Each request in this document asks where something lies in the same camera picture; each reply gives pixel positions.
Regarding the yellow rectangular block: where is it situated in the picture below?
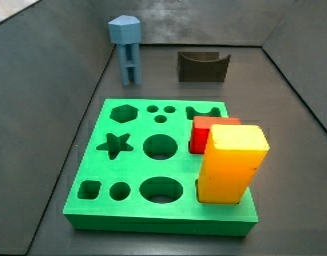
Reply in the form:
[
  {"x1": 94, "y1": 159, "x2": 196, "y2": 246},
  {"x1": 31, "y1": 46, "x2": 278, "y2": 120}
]
[{"x1": 198, "y1": 124, "x2": 270, "y2": 204}]

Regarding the dark curved holder block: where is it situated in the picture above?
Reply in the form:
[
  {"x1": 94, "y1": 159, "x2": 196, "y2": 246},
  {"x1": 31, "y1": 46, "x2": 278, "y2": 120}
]
[{"x1": 178, "y1": 52, "x2": 232, "y2": 82}]

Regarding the green shape sorter board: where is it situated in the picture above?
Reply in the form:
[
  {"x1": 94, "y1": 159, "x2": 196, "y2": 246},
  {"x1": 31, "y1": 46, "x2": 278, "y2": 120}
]
[{"x1": 63, "y1": 99, "x2": 258, "y2": 236}]

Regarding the red block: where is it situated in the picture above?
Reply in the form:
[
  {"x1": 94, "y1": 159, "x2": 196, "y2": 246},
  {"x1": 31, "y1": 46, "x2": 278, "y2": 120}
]
[{"x1": 189, "y1": 116, "x2": 241, "y2": 154}]

